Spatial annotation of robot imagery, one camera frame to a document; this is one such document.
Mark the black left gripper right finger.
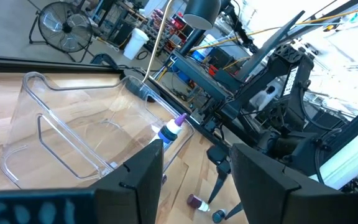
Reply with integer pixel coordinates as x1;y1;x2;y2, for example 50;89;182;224
230;142;358;224

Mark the black table clamp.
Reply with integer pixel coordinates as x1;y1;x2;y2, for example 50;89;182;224
90;52;120;72

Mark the small purple food coloring bottle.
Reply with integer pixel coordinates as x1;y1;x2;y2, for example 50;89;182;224
186;194;211;213

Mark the clear plastic bin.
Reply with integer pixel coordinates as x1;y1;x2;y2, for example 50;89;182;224
0;71;195;190

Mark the large purple food coloring bottle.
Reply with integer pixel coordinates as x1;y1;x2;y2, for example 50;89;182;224
149;113;188;153

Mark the black floor fan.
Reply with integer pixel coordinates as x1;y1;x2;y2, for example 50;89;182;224
28;1;94;63

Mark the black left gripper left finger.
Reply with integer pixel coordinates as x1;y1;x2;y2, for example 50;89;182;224
0;139;164;224

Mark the yellow cable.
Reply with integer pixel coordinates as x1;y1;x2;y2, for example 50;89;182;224
190;2;358;53

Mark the small black food coloring bottle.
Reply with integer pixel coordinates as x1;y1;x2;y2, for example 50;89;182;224
211;208;228;224

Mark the white plastic bucket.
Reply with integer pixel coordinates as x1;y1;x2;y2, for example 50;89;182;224
122;27;150;61

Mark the cluttered storage shelf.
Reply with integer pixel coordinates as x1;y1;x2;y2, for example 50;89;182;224
141;7;195;55

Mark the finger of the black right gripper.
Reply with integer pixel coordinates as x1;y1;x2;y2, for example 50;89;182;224
206;144;231;205
224;202;244;220

